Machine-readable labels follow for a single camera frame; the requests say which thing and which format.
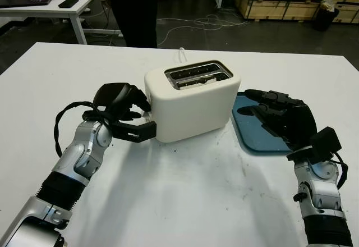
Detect white office desk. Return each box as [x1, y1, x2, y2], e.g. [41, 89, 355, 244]
[0, 0, 125, 45]

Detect blue plastic tray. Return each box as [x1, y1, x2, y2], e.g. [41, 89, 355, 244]
[231, 92, 298, 156]

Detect white toaster power cord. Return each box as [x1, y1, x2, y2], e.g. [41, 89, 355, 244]
[176, 47, 188, 64]

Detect black smartphone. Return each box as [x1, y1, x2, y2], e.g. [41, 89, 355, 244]
[58, 0, 80, 9]

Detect white two-slot toaster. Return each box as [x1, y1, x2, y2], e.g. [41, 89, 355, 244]
[144, 59, 242, 144]

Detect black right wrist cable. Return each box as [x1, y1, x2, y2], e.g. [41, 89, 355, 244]
[329, 150, 349, 190]

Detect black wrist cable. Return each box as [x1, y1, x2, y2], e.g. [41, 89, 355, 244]
[53, 100, 113, 158]
[329, 150, 349, 190]

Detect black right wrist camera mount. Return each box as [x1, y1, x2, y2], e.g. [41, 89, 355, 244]
[286, 127, 343, 164]

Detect person in cream jacket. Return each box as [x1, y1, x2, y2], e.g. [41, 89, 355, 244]
[93, 0, 170, 49]

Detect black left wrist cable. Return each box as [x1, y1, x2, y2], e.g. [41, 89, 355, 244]
[53, 100, 113, 158]

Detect black waste bin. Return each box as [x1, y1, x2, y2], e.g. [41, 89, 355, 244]
[312, 1, 340, 33]

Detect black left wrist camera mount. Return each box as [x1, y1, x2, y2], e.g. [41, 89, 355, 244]
[82, 111, 158, 143]

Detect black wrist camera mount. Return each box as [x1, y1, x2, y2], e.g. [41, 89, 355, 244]
[82, 111, 158, 143]
[286, 127, 343, 164]

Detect white floor cables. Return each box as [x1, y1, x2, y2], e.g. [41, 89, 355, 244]
[156, 13, 251, 49]

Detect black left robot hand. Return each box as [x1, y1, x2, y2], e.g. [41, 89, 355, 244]
[93, 81, 153, 125]

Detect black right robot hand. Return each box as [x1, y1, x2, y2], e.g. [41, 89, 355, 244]
[236, 88, 319, 151]

